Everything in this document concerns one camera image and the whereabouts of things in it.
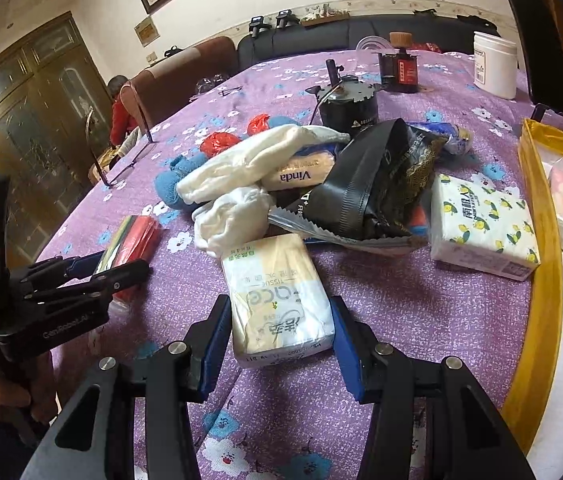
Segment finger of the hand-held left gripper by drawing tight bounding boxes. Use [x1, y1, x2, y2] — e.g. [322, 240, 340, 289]
[26, 259, 152, 311]
[9, 252, 108, 288]

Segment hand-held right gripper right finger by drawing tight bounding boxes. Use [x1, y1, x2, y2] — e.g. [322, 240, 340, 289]
[330, 296, 537, 480]

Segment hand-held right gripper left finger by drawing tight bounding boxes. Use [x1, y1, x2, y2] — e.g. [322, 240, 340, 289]
[19, 294, 235, 480]

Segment coloured sponge pack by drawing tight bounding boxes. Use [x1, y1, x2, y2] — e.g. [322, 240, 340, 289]
[96, 214, 162, 306]

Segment large beige tissue pack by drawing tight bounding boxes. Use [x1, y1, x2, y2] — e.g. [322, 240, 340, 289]
[220, 232, 337, 370]

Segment blue knitted cloth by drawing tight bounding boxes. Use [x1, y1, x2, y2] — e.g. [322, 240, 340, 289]
[266, 115, 295, 134]
[154, 154, 205, 223]

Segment white cotton cloth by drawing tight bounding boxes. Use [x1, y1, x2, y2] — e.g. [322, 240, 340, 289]
[192, 185, 275, 261]
[176, 125, 351, 206]

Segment black foil bag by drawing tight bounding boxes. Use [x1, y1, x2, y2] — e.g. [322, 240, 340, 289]
[268, 117, 449, 256]

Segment lemon print tissue pack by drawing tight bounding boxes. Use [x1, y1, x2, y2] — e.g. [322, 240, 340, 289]
[430, 172, 541, 281]

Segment small beige tissue pack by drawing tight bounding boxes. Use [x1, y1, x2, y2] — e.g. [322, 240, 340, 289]
[262, 152, 337, 192]

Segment yellow cardboard box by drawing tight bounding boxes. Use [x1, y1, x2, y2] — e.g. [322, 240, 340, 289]
[504, 117, 563, 466]

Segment blue white plastic bundle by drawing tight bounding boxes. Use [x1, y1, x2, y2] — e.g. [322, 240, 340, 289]
[409, 120, 473, 157]

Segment person's left hand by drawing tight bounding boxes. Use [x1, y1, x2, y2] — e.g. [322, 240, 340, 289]
[0, 354, 58, 427]

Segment purple floral tablecloth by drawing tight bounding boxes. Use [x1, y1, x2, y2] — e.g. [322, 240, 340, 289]
[34, 47, 563, 480]

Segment dark wooden cabinet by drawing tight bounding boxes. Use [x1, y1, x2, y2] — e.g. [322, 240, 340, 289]
[0, 10, 117, 291]

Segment brown upholstered chair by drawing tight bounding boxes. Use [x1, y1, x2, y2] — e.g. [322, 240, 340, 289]
[129, 35, 240, 128]

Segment black metal canister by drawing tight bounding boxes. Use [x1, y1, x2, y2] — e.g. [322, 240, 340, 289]
[306, 60, 379, 133]

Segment black leather sofa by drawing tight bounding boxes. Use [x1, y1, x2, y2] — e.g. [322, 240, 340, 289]
[236, 7, 507, 73]

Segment clear tape roll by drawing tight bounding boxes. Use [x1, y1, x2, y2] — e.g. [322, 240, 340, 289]
[356, 35, 392, 54]

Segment wooden ornament tray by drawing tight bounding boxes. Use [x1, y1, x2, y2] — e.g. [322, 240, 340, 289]
[301, 4, 351, 27]

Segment white plastic jar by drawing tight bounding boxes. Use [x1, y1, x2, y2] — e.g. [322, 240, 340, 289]
[472, 31, 519, 100]

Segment black smartphone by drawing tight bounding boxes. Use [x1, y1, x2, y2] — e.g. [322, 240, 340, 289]
[501, 0, 563, 118]

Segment thin metal frame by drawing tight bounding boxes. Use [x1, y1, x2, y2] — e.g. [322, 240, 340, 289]
[84, 80, 160, 188]

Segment small wall calendar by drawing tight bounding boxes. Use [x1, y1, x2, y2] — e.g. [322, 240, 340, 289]
[134, 15, 157, 46]

